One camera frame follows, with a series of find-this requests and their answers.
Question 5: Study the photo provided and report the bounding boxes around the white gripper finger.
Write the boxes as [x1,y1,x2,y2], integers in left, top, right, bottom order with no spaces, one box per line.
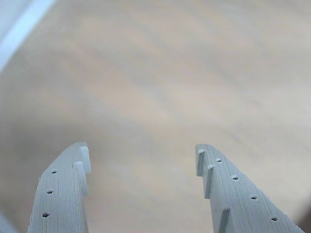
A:
[195,143,306,233]
[27,142,92,233]

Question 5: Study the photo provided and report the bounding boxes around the white table edge frame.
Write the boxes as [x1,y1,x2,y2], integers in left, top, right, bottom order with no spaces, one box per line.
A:
[0,0,56,71]

